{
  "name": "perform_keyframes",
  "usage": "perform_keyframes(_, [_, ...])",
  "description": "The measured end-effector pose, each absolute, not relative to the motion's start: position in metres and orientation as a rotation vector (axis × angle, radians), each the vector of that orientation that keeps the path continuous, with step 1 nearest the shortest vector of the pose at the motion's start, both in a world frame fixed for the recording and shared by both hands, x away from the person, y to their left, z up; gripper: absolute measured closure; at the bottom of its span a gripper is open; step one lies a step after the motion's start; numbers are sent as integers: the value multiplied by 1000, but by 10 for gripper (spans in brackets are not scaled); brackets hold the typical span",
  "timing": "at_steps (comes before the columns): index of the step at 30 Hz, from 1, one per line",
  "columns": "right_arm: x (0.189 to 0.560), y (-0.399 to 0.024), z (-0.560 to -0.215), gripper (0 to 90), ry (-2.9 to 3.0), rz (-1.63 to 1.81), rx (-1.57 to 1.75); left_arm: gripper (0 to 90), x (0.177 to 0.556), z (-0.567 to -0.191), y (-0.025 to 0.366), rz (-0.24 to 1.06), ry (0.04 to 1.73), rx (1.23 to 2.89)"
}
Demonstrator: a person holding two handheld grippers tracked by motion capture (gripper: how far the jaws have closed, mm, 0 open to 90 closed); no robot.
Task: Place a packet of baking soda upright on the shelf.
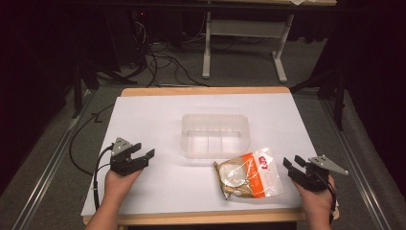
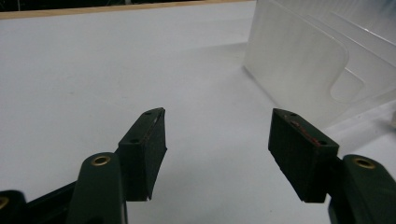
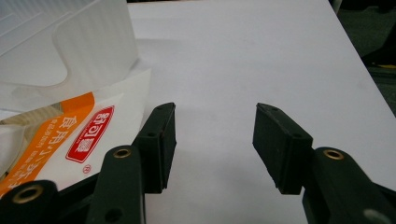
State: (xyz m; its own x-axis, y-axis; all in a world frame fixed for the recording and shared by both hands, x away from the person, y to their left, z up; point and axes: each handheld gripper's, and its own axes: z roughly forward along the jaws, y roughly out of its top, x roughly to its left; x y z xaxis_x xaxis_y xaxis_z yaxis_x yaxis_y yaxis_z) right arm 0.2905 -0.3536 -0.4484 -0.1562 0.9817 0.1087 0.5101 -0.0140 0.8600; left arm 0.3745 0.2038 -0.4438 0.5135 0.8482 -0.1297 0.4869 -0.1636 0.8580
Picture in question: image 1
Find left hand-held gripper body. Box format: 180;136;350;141
109;137;150;177

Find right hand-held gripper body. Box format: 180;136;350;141
287;154;350;193

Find clear bag of bread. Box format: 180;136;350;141
213;147;285;201

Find clear plastic container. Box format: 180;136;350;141
180;113;251;160

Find person's left hand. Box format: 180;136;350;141
102;168;144;209

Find person's right hand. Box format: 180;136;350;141
291;174;338;224

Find white sheet table cover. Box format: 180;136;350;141
80;92;318;217

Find black metal stand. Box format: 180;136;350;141
288;68;348;132
70;57;100;120

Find black computer tower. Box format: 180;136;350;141
106;8;151;70

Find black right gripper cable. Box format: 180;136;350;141
314;172;338;224

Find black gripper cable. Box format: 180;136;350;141
68;103;115;212
314;172;338;224

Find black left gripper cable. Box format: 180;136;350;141
68;103;115;212

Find metal floor rail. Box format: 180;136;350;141
11;90;97;230
320;99;394;230

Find black floor cables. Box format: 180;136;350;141
127;18;212;88

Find white metal desk frame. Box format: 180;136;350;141
201;11;295;84

